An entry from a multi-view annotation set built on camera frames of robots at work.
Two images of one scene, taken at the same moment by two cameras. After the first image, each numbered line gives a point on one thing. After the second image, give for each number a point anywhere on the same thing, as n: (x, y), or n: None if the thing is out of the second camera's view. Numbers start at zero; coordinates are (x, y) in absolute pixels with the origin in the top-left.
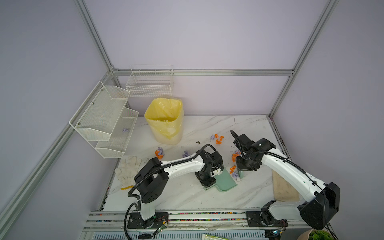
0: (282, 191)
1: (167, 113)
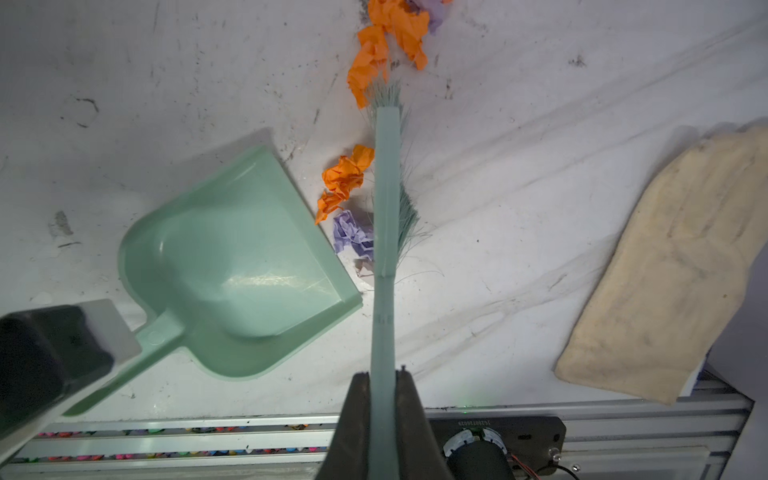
0: (673, 279)
1: None
